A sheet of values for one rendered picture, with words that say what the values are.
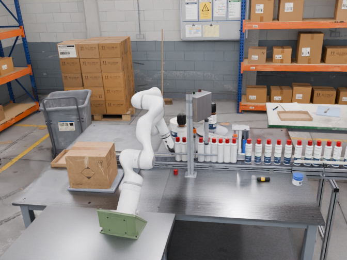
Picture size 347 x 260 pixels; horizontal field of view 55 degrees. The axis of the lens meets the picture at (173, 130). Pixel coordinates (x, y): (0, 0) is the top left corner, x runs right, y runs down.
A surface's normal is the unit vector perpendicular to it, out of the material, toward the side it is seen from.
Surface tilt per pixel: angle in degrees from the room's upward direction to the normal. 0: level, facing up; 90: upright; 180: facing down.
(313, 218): 0
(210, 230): 1
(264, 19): 91
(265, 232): 1
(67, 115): 94
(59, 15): 90
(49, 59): 90
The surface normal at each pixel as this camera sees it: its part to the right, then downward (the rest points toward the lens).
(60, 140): 0.13, 0.44
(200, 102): 0.72, 0.25
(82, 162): -0.11, 0.40
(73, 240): -0.04, -0.92
